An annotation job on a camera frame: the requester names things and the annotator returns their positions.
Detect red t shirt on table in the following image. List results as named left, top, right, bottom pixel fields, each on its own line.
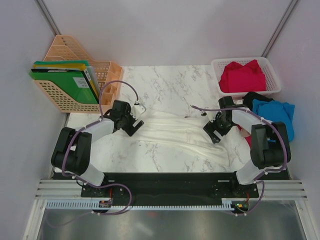
left=237, top=125, right=252, bottom=148

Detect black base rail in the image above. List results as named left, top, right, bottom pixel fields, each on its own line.
left=53, top=171, right=291, bottom=206

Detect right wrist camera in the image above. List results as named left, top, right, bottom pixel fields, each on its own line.
left=200, top=109, right=217, bottom=123

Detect white plastic basket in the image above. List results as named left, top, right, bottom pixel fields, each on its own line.
left=211, top=56, right=282, bottom=100

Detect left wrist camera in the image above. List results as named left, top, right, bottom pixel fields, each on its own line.
left=131, top=103, right=147, bottom=120

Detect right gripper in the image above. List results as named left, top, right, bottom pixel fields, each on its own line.
left=203, top=111, right=235, bottom=144

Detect peach plastic file organizer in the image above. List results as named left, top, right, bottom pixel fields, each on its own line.
left=29, top=35, right=123, bottom=114

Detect green file folder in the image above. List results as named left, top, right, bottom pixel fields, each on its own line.
left=29, top=59, right=100, bottom=105

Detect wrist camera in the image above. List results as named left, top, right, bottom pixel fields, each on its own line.
left=200, top=109, right=217, bottom=123
left=131, top=103, right=147, bottom=120

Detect beige pink t shirt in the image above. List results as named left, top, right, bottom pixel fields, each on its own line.
left=240, top=128, right=251, bottom=138

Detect white slotted cable duct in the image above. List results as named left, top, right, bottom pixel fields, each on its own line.
left=45, top=199, right=236, bottom=211

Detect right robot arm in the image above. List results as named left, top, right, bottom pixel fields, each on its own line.
left=203, top=96, right=291, bottom=197

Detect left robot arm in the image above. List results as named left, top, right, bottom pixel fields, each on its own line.
left=51, top=100, right=147, bottom=197

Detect white t shirt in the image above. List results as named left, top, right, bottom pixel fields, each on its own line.
left=116, top=109, right=249, bottom=167

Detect red t shirt in basket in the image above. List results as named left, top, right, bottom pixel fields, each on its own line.
left=219, top=59, right=267, bottom=93

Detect blue t shirt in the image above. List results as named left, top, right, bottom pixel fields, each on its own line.
left=252, top=99, right=295, bottom=142

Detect black t shirt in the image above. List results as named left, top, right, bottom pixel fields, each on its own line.
left=242, top=91, right=274, bottom=111

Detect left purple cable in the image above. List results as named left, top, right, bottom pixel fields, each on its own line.
left=46, top=80, right=140, bottom=228

